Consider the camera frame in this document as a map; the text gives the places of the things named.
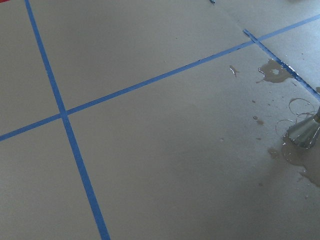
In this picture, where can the steel jigger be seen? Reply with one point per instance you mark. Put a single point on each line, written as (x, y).
(304, 134)

